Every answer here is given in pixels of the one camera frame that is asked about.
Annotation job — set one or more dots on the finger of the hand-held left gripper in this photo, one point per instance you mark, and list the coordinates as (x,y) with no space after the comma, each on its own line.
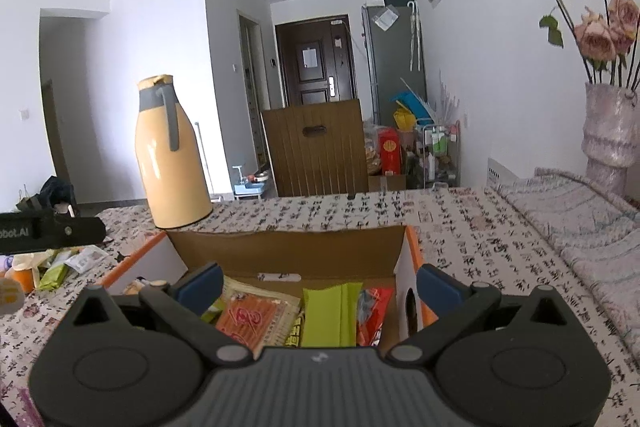
(75,231)

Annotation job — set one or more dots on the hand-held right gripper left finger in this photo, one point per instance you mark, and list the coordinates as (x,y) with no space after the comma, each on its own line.
(202,288)

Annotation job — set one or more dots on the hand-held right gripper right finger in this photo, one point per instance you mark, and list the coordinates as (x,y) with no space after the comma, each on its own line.
(440,287)

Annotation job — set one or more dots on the striped cracker packet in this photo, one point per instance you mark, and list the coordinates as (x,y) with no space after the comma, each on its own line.
(250,319)

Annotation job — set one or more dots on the red snack bag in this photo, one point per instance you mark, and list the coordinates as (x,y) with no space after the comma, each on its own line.
(375,312)

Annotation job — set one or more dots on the red cardboard box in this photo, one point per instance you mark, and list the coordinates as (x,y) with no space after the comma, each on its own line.
(280,252)

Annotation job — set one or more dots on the long green snack packet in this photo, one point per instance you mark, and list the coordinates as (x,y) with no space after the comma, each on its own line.
(327,317)

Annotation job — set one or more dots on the small white packet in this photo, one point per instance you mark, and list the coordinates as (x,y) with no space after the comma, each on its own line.
(85,259)

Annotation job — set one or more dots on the black bag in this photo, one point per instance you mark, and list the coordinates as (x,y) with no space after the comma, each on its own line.
(55,194)

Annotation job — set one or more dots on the small green packet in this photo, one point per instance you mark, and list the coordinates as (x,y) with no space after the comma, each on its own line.
(52,276)

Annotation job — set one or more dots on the yellow thermos jug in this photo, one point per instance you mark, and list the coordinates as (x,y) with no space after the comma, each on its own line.
(170,177)

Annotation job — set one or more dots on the small blue cart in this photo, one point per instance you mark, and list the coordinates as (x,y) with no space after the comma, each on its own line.
(250,187)

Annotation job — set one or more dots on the white perforated panel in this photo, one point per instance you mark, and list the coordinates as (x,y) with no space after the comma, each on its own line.
(500,172)

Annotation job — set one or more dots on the red gift box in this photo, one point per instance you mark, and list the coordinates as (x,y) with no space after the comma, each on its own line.
(391,152)

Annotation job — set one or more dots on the grey quilted blanket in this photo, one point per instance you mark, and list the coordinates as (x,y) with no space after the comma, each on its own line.
(590,227)

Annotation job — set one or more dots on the brown wooden chair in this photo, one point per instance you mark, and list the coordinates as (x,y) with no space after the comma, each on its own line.
(310,162)

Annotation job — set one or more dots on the yellow bag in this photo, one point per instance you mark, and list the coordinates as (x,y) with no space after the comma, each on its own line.
(405,121)

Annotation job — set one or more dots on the white stick bundle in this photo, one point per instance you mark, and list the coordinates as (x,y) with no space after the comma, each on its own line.
(445,102)

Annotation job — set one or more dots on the blue plastic dustpan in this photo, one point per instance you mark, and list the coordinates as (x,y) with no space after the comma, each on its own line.
(409,101)

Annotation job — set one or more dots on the grey fridge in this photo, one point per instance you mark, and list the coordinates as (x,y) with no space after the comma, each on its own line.
(395,77)

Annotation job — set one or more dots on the pink ribbed vase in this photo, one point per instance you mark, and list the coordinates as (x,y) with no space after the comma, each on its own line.
(610,132)

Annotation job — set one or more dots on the dark brown door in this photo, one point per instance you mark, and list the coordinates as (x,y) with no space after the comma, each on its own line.
(315,84)

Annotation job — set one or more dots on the white hanging umbrella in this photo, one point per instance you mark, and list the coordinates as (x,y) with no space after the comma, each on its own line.
(414,37)

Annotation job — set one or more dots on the paper sheet on fridge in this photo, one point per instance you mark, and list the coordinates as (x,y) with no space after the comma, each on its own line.
(386,19)

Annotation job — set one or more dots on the dried pink rose bouquet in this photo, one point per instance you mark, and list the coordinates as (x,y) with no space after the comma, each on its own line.
(600,37)

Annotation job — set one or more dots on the white light switch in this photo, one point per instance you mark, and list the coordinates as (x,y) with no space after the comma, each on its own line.
(24,113)

